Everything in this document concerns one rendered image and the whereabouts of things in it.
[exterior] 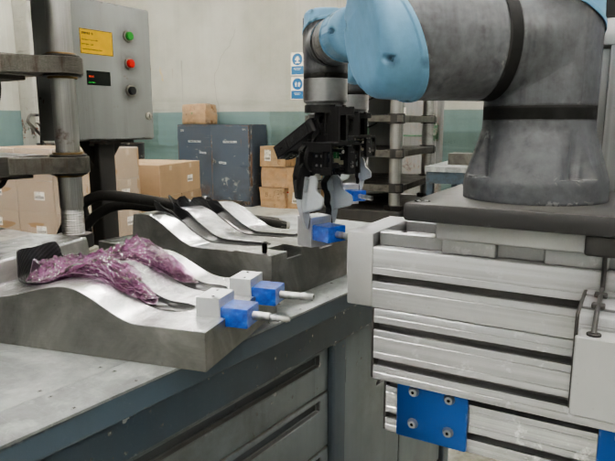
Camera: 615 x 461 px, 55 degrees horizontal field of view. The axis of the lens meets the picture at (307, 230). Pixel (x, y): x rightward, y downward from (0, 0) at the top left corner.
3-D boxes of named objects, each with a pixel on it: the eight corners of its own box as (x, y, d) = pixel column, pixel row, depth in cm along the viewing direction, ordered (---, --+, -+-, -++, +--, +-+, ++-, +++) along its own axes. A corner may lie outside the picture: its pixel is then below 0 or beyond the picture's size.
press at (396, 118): (442, 230, 630) (450, 29, 593) (400, 259, 493) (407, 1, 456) (361, 223, 670) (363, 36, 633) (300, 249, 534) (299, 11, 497)
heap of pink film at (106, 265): (205, 279, 100) (204, 233, 98) (146, 309, 83) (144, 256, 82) (79, 267, 108) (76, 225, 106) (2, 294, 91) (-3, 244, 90)
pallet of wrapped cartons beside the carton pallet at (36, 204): (152, 249, 531) (147, 145, 514) (89, 270, 458) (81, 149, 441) (49, 239, 576) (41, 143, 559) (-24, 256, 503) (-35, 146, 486)
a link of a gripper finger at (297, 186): (294, 198, 99) (303, 146, 99) (288, 197, 100) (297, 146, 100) (314, 202, 102) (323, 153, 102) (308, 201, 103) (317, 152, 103)
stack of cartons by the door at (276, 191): (325, 208, 798) (325, 145, 783) (315, 210, 769) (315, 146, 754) (270, 204, 835) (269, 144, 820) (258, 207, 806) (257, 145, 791)
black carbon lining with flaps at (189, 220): (307, 244, 123) (307, 199, 122) (259, 258, 110) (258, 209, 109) (191, 228, 143) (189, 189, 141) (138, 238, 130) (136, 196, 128)
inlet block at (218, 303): (296, 331, 83) (296, 294, 82) (284, 344, 79) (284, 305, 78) (212, 322, 87) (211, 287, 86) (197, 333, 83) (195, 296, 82)
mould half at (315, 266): (347, 274, 126) (348, 212, 124) (272, 305, 105) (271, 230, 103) (184, 247, 154) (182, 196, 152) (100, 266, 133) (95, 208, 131)
